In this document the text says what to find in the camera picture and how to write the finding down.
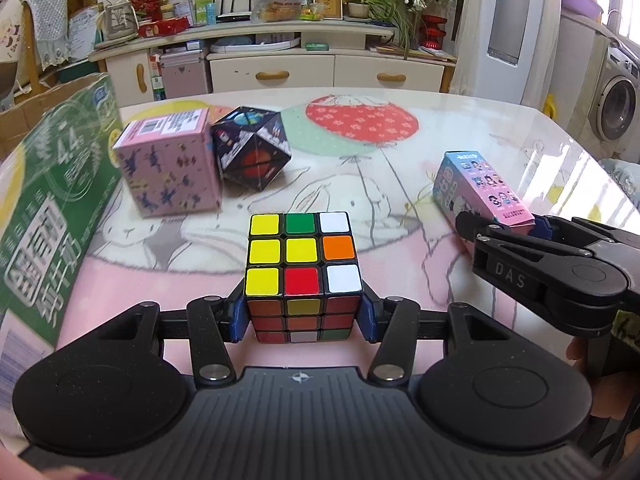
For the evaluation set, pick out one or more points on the purple basin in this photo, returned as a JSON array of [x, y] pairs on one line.
[[580, 2]]

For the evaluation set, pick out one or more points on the grey lace cloth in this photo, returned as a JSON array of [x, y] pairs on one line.
[[46, 25]]

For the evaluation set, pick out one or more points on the small green packet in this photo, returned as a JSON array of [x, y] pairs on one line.
[[317, 46]]

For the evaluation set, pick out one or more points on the yellow plastic toy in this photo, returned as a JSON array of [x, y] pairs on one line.
[[550, 107]]

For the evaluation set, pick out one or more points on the beige paper bag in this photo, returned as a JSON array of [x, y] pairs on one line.
[[12, 45]]

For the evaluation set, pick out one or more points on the person's right hand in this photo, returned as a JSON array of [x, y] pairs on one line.
[[607, 397]]

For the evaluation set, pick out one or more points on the pink blue figure box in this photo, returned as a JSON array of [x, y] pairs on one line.
[[480, 185]]

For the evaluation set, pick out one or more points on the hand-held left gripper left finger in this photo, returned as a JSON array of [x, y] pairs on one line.
[[237, 320]]

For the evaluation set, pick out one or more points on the white standing air conditioner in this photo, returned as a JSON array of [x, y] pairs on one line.
[[505, 10]]

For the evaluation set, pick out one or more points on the grey blue cushion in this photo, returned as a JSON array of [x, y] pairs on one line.
[[620, 177]]

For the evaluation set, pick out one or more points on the pink patterned box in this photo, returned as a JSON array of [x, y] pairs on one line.
[[167, 170]]

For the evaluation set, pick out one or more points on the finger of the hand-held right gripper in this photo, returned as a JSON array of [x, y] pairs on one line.
[[542, 226], [472, 227]]

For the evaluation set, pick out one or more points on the cream television cabinet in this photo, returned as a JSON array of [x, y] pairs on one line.
[[272, 75]]

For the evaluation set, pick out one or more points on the white router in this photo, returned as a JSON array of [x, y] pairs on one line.
[[234, 16]]

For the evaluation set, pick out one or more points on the colourful puzzle cube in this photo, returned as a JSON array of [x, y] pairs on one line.
[[302, 260]]

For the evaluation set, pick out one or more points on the washing machine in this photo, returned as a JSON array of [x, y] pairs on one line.
[[617, 105]]

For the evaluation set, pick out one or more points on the green printed cardboard box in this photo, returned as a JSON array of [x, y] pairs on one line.
[[50, 185]]

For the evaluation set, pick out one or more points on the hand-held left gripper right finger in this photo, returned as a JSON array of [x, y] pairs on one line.
[[369, 317]]

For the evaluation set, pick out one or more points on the framed plaque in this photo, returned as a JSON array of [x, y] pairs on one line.
[[327, 2]]

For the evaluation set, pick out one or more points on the red gift box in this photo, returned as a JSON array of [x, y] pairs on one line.
[[162, 26]]

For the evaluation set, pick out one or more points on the black space print cube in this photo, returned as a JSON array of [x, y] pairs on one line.
[[250, 150]]

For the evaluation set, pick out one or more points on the pink storage box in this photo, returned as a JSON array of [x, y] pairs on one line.
[[182, 75]]

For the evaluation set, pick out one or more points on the printed rabbit tablecloth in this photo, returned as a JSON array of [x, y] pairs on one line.
[[400, 185]]

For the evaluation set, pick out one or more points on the wooden chair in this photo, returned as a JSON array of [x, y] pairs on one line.
[[32, 77]]

